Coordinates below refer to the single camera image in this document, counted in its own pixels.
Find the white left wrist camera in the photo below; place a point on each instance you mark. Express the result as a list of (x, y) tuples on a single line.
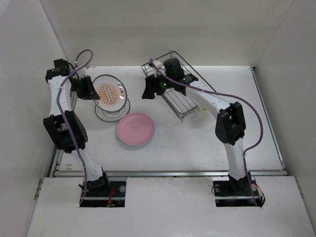
[(83, 72)]

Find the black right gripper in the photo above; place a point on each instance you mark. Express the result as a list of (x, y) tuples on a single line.
[(151, 87)]

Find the white plate red print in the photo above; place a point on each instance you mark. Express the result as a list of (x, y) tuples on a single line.
[(111, 91)]

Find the blue plastic plate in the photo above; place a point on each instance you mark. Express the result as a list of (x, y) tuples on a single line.
[(133, 148)]

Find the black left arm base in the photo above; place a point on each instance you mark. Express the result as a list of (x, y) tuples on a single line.
[(111, 197)]

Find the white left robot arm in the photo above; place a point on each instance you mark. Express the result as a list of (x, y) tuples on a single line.
[(65, 128)]

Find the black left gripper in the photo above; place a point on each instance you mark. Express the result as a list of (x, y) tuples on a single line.
[(90, 92)]

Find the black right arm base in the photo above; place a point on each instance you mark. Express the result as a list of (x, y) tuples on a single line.
[(230, 193)]

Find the pink plastic plate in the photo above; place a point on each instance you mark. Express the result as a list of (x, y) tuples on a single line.
[(135, 129)]

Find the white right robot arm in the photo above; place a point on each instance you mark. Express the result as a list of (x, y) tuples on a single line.
[(230, 122)]

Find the black wire dish rack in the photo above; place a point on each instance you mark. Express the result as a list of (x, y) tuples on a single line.
[(177, 93)]

